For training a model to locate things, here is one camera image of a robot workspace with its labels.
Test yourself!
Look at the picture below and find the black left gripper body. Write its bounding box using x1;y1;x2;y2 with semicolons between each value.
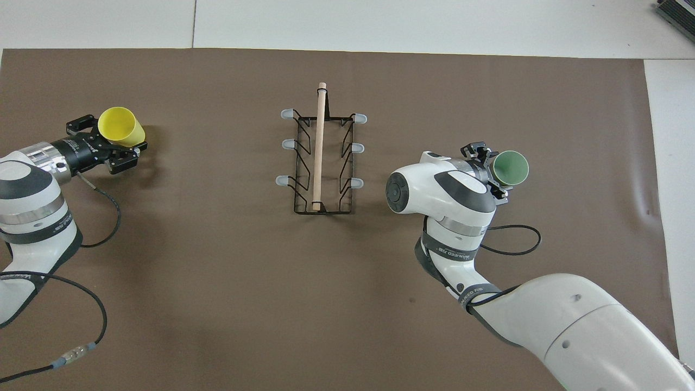
52;133;112;172

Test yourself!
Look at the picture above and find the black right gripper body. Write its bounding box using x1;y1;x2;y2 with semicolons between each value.
470;156;497;188

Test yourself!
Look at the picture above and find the pale green cup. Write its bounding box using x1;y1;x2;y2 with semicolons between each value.
492;150;529;188

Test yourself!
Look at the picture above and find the yellow cup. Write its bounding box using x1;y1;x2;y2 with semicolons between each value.
98;106;146;148

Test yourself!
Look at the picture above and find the brown table mat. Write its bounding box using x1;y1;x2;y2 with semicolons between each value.
0;48;679;391

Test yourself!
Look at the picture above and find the grey ribbed device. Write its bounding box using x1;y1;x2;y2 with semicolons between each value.
654;0;695;28

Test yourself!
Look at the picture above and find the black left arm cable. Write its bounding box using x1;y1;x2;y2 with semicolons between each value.
0;171;122;384

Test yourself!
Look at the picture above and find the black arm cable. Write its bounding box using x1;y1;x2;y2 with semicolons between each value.
0;171;122;384
466;224;542;313

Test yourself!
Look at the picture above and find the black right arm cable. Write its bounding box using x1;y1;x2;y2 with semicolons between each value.
466;224;542;313

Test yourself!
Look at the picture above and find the black wire cup rack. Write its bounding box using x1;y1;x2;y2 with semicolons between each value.
275;82;368;216

